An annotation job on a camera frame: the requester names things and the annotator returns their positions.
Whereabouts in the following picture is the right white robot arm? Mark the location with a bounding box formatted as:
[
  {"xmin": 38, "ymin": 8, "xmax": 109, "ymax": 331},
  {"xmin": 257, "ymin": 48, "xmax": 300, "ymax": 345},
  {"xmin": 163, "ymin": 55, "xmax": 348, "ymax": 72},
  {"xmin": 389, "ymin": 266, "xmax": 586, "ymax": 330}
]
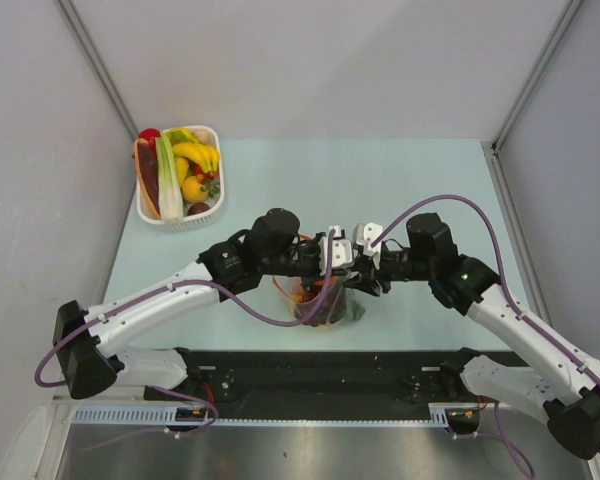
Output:
[{"xmin": 353, "ymin": 213, "xmax": 600, "ymax": 460}]

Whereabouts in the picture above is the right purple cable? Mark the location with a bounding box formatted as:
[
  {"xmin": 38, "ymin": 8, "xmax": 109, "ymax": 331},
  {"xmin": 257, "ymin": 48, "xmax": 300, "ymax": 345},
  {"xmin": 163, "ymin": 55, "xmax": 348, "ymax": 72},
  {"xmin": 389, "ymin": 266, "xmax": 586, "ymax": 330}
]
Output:
[{"xmin": 372, "ymin": 193, "xmax": 600, "ymax": 476}]

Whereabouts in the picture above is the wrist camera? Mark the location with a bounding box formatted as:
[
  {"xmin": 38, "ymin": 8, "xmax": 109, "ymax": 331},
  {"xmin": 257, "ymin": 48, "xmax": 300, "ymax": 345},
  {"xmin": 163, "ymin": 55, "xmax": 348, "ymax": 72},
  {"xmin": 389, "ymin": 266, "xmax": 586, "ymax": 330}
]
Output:
[
  {"xmin": 318, "ymin": 225, "xmax": 355, "ymax": 275},
  {"xmin": 352, "ymin": 223, "xmax": 384, "ymax": 269}
]

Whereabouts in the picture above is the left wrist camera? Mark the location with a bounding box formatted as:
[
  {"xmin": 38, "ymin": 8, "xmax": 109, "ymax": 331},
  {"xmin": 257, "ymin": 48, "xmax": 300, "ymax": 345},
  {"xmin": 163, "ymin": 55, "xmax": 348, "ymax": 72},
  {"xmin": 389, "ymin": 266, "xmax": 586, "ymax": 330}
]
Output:
[{"xmin": 318, "ymin": 225, "xmax": 355, "ymax": 275}]

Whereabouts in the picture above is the white plastic basket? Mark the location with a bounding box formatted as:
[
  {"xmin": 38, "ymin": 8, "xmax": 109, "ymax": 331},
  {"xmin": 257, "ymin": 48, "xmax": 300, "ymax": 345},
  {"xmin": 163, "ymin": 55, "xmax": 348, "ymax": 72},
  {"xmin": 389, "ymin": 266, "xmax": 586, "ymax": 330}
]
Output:
[{"xmin": 132, "ymin": 125, "xmax": 225, "ymax": 232}]

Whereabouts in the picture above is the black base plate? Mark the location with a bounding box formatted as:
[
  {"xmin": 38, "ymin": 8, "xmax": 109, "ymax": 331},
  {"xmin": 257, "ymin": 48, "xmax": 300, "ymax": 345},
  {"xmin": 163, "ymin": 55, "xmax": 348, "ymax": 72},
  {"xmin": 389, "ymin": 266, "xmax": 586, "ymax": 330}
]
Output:
[{"xmin": 178, "ymin": 348, "xmax": 489, "ymax": 419}]

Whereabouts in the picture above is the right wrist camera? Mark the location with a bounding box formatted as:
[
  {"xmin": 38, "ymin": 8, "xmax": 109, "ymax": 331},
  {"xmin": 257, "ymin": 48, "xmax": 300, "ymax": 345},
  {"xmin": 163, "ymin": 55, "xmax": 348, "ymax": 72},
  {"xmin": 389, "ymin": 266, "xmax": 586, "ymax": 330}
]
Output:
[{"xmin": 352, "ymin": 223, "xmax": 384, "ymax": 269}]

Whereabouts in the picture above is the dark purple plum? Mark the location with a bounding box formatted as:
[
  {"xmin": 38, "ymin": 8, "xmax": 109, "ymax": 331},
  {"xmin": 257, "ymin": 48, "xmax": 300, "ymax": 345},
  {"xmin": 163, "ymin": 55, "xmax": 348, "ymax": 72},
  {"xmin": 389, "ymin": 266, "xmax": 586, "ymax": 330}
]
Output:
[{"xmin": 187, "ymin": 202, "xmax": 210, "ymax": 216}]

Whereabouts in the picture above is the aluminium post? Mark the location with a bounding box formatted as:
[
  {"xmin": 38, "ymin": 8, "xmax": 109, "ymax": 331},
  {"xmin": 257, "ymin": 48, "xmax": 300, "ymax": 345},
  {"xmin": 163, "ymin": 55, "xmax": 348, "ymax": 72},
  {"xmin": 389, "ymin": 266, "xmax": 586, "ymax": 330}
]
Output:
[
  {"xmin": 54, "ymin": 0, "xmax": 139, "ymax": 140},
  {"xmin": 492, "ymin": 0, "xmax": 586, "ymax": 149}
]

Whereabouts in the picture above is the left aluminium post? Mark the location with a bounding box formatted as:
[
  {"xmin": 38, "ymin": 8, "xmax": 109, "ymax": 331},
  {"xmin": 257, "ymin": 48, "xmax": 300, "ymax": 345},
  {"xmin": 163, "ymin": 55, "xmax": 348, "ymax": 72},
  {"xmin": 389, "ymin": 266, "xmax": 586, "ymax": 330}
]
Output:
[{"xmin": 54, "ymin": 0, "xmax": 139, "ymax": 140}]

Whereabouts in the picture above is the green white leek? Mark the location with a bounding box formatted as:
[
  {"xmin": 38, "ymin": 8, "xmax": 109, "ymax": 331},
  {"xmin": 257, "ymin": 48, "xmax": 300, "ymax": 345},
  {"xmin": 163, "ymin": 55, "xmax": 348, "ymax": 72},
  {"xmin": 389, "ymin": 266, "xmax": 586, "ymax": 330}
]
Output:
[{"xmin": 156, "ymin": 133, "xmax": 183, "ymax": 223}]

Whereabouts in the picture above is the red bell pepper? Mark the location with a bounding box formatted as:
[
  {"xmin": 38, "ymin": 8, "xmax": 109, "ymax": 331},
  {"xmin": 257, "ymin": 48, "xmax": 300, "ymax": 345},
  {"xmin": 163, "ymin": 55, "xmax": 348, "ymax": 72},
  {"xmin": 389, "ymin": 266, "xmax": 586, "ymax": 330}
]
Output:
[{"xmin": 138, "ymin": 128, "xmax": 161, "ymax": 151}]

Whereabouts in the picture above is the white cable duct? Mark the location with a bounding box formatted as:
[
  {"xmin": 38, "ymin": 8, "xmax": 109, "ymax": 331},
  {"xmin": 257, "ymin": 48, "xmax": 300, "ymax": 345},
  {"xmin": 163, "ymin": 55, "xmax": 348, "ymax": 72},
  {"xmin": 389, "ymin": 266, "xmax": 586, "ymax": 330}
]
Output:
[{"xmin": 72, "ymin": 405, "xmax": 449, "ymax": 428}]

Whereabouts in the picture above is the clear orange zip bag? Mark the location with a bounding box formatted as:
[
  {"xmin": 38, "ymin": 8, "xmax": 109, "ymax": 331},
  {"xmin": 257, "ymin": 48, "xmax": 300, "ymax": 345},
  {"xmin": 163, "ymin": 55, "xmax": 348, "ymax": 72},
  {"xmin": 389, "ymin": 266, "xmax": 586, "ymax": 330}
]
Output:
[{"xmin": 272, "ymin": 233, "xmax": 367, "ymax": 331}]

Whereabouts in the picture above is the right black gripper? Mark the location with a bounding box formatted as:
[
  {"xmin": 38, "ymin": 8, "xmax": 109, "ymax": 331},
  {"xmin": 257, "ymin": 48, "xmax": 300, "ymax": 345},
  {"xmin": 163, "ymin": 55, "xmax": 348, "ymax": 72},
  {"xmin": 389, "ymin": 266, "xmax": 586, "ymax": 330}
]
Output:
[{"xmin": 342, "ymin": 243, "xmax": 434, "ymax": 298}]

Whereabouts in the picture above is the right aluminium post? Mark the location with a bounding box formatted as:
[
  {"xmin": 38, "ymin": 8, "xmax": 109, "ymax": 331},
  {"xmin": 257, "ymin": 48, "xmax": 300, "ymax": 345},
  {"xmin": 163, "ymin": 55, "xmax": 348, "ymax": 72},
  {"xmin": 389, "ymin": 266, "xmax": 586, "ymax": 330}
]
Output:
[{"xmin": 492, "ymin": 0, "xmax": 586, "ymax": 149}]

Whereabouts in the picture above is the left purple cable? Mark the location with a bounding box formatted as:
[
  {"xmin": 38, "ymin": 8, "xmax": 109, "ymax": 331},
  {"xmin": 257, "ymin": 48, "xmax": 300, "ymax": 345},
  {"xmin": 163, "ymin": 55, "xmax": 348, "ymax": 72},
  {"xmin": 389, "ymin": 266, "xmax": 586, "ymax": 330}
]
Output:
[{"xmin": 34, "ymin": 228, "xmax": 337, "ymax": 451}]

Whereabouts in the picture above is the orange sliced papaya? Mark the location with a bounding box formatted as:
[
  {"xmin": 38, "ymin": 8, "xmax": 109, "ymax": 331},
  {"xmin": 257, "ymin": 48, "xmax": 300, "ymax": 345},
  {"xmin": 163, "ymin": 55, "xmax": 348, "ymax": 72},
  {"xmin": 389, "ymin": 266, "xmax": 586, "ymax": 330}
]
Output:
[{"xmin": 133, "ymin": 138, "xmax": 161, "ymax": 220}]

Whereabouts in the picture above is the dark grape bunch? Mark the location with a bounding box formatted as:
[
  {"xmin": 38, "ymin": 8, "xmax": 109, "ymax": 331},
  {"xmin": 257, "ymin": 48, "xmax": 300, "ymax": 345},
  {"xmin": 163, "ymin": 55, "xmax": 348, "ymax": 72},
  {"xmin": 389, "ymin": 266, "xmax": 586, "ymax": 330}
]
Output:
[{"xmin": 290, "ymin": 284, "xmax": 346, "ymax": 327}]

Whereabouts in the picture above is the aluminium front rail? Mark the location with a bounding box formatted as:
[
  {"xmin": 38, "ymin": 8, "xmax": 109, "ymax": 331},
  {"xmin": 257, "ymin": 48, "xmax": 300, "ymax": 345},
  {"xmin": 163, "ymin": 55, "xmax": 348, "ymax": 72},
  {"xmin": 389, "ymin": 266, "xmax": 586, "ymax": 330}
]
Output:
[{"xmin": 52, "ymin": 363, "xmax": 600, "ymax": 406}]

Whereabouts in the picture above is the yellow banana bunch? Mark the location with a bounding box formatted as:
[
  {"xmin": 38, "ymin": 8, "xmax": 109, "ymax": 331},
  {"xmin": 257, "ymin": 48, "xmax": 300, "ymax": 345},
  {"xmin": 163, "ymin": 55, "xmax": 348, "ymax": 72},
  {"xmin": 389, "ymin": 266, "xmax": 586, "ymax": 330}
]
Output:
[{"xmin": 167, "ymin": 127, "xmax": 220, "ymax": 186}]

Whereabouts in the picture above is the yellow lemon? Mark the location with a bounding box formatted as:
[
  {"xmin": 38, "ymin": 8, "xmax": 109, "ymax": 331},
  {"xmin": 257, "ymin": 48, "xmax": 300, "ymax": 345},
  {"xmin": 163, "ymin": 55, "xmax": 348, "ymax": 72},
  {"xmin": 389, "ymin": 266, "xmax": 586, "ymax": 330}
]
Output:
[{"xmin": 181, "ymin": 176, "xmax": 209, "ymax": 204}]

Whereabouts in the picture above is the purple cable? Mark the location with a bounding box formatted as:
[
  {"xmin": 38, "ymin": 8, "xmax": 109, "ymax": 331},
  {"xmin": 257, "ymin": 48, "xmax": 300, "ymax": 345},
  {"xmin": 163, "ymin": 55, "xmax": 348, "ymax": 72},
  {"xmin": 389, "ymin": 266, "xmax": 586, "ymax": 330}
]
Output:
[
  {"xmin": 372, "ymin": 193, "xmax": 600, "ymax": 476},
  {"xmin": 34, "ymin": 228, "xmax": 337, "ymax": 451}
]

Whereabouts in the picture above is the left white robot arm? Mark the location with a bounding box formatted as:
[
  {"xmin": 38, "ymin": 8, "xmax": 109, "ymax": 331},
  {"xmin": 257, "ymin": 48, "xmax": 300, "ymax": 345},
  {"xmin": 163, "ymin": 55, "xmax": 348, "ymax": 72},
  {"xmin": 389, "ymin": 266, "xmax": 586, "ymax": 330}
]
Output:
[{"xmin": 49, "ymin": 209, "xmax": 337, "ymax": 400}]

